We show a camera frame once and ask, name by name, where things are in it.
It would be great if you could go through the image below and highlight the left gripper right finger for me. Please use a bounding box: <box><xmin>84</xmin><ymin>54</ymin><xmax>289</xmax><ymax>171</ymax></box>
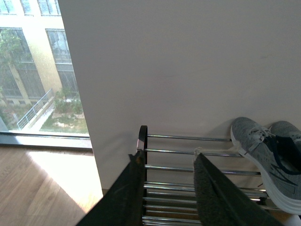
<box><xmin>193</xmin><ymin>148</ymin><xmax>282</xmax><ymax>226</ymax></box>

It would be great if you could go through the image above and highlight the grey knit sneaker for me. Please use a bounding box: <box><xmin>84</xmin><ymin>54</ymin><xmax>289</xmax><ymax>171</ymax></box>
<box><xmin>230</xmin><ymin>117</ymin><xmax>301</xmax><ymax>215</ymax></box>
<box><xmin>269</xmin><ymin>121</ymin><xmax>301</xmax><ymax>163</ymax></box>

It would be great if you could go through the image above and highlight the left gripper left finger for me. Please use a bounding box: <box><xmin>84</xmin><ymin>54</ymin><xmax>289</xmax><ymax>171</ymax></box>
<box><xmin>77</xmin><ymin>150</ymin><xmax>145</xmax><ymax>226</ymax></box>

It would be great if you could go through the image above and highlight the black metal shoe rack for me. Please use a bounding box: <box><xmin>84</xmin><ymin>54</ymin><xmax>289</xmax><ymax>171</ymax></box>
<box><xmin>137</xmin><ymin>125</ymin><xmax>281</xmax><ymax>226</ymax></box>

